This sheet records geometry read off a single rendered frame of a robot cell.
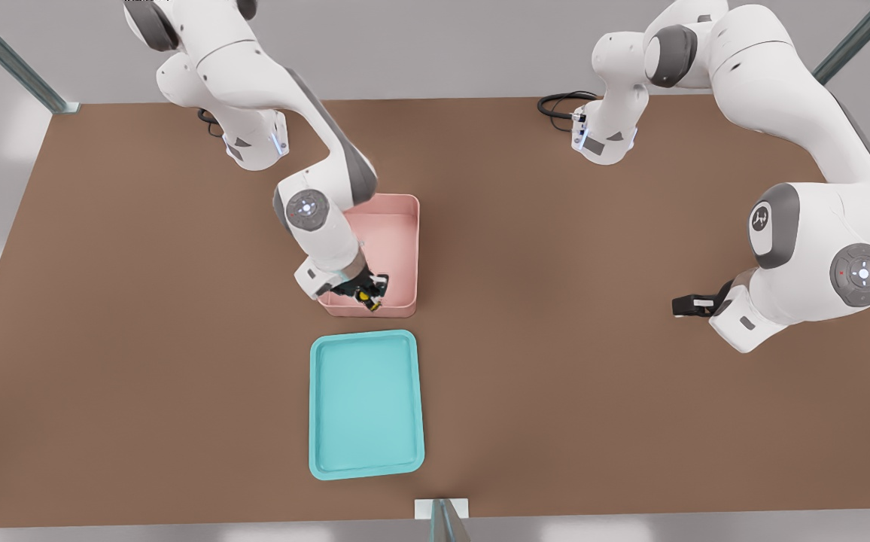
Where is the silver frame post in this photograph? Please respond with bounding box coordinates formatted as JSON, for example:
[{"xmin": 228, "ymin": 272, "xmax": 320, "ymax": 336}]
[
  {"xmin": 414, "ymin": 498, "xmax": 472, "ymax": 542},
  {"xmin": 0, "ymin": 0, "xmax": 81, "ymax": 115},
  {"xmin": 813, "ymin": 0, "xmax": 870, "ymax": 85}
]

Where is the pink open box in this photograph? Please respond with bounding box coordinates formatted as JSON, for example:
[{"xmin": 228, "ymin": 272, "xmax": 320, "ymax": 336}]
[{"xmin": 318, "ymin": 193, "xmax": 421, "ymax": 317}]

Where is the pale blue-green tray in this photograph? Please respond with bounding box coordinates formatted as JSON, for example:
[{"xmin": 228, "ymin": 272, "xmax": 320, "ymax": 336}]
[{"xmin": 308, "ymin": 329, "xmax": 426, "ymax": 482}]

